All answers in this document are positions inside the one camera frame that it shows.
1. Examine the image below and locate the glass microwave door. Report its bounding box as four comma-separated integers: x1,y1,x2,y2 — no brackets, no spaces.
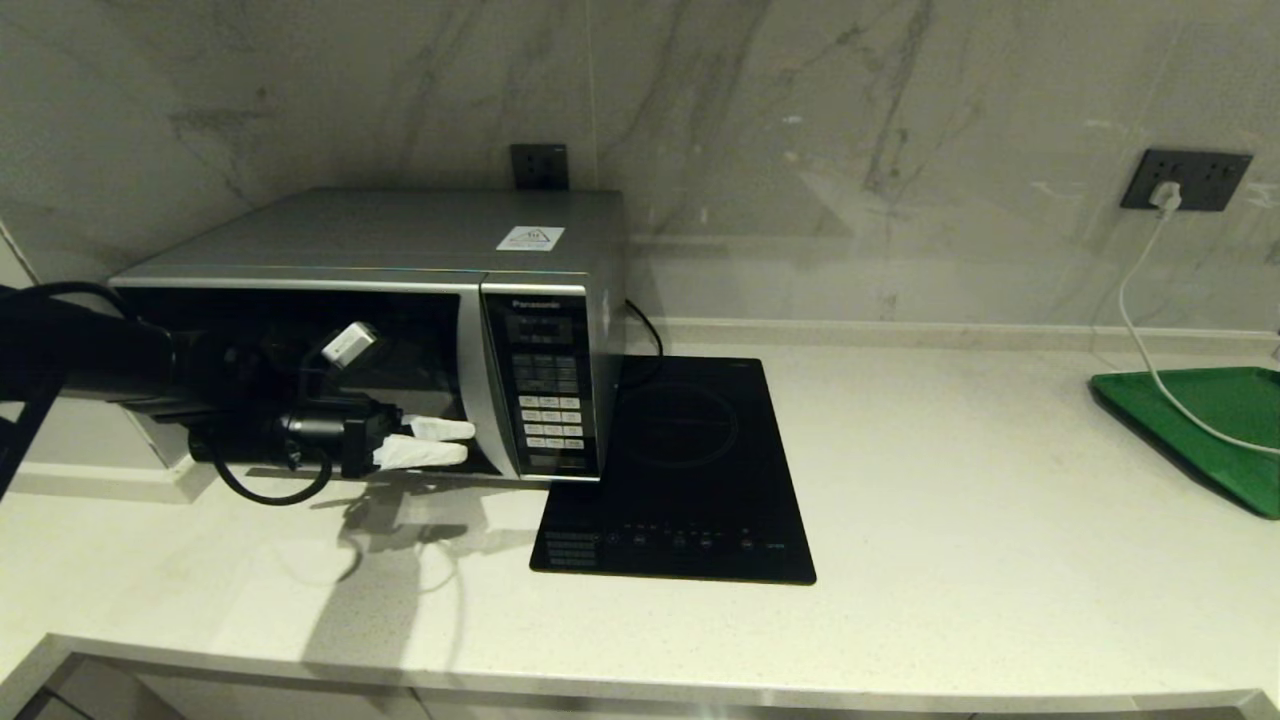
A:
112,285,521,481

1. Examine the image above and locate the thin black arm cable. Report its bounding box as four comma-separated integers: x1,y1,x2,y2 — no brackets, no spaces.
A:
205,438,336,507

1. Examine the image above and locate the silver Panasonic microwave body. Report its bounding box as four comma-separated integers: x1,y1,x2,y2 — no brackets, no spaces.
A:
108,188,628,483

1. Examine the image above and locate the white power cable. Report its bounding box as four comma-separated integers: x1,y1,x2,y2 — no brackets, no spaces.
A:
1117,208,1280,457

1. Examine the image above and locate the black power cord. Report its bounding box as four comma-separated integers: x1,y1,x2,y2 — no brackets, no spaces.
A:
624,298,665,389

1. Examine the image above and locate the small silver box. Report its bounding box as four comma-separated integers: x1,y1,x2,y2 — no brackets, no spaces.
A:
321,321,382,370

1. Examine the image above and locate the black induction cooktop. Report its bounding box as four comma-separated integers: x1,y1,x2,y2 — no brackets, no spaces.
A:
529,357,817,585

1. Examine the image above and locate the black wide wall socket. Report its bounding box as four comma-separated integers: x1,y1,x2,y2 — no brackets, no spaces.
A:
1121,149,1253,212

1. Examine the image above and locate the green plastic tray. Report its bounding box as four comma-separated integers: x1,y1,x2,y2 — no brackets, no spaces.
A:
1090,367,1280,520

